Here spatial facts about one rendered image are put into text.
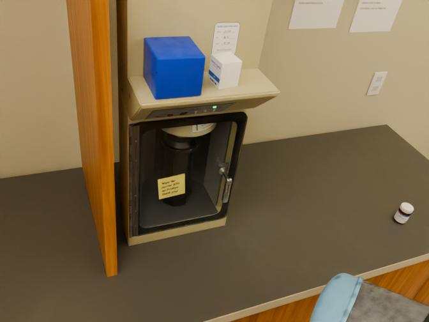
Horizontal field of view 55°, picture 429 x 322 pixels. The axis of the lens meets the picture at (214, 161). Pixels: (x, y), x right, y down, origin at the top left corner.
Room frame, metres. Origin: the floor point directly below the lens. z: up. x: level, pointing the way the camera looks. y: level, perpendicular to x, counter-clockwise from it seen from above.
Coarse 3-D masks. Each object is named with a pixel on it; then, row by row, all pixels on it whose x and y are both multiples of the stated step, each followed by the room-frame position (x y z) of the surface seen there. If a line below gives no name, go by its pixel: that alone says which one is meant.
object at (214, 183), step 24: (168, 120) 0.82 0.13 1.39; (192, 120) 0.85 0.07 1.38; (216, 120) 0.88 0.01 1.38; (240, 120) 0.91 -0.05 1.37; (144, 144) 0.79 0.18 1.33; (168, 144) 0.82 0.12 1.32; (192, 144) 0.85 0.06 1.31; (216, 144) 0.88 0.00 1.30; (240, 144) 0.91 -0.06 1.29; (144, 168) 0.79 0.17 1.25; (168, 168) 0.82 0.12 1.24; (192, 168) 0.85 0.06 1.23; (216, 168) 0.89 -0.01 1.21; (144, 192) 0.79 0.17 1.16; (192, 192) 0.86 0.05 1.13; (216, 192) 0.89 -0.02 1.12; (144, 216) 0.79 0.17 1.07; (168, 216) 0.83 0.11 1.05; (192, 216) 0.86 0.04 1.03; (216, 216) 0.90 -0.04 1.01
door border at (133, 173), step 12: (156, 120) 0.81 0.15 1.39; (132, 132) 0.78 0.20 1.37; (132, 144) 0.78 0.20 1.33; (132, 156) 0.78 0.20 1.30; (132, 168) 0.78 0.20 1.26; (132, 180) 0.78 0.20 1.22; (132, 192) 0.78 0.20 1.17; (132, 204) 0.78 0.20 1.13; (132, 216) 0.78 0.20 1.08; (132, 228) 0.78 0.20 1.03
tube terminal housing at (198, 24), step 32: (128, 0) 0.79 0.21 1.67; (160, 0) 0.82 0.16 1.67; (192, 0) 0.85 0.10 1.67; (224, 0) 0.88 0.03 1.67; (256, 0) 0.91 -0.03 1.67; (128, 32) 0.79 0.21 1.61; (160, 32) 0.82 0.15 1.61; (192, 32) 0.85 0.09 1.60; (256, 32) 0.92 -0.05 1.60; (128, 64) 0.79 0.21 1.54; (256, 64) 0.93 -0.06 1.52; (128, 128) 0.79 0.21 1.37; (128, 160) 0.79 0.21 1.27; (128, 192) 0.79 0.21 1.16; (128, 224) 0.79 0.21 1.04; (224, 224) 0.93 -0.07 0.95
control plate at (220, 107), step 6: (180, 108) 0.75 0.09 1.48; (186, 108) 0.76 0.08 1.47; (192, 108) 0.77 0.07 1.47; (204, 108) 0.79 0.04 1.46; (210, 108) 0.80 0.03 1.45; (216, 108) 0.82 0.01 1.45; (222, 108) 0.83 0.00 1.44; (150, 114) 0.74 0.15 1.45; (156, 114) 0.75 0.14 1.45; (162, 114) 0.76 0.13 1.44; (174, 114) 0.79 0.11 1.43; (186, 114) 0.81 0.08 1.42
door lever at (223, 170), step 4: (224, 168) 0.90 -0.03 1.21; (220, 172) 0.89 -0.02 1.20; (224, 172) 0.88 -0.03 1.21; (224, 176) 0.87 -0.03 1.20; (228, 176) 0.87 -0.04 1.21; (228, 180) 0.85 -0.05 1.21; (228, 184) 0.85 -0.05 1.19; (224, 188) 0.86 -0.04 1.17; (228, 188) 0.85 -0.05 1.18; (224, 192) 0.85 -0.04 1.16; (228, 192) 0.85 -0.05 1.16; (224, 196) 0.85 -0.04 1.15; (228, 196) 0.85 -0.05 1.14; (224, 200) 0.85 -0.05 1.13
